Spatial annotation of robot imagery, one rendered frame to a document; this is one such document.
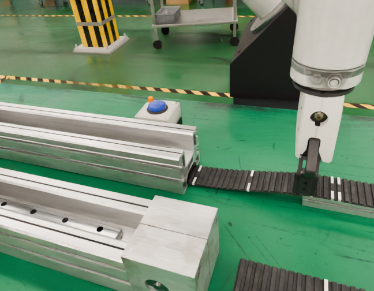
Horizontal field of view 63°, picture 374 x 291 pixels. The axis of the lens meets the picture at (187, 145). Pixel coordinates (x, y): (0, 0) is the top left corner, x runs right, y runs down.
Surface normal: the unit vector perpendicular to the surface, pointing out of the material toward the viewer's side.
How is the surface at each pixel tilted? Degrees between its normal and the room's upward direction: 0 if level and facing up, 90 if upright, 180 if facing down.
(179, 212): 0
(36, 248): 90
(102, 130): 90
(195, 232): 0
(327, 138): 87
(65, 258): 90
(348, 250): 0
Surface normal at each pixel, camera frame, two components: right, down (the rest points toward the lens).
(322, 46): -0.54, 0.54
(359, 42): 0.26, 0.57
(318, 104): -0.43, 0.39
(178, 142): -0.33, 0.59
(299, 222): -0.08, -0.79
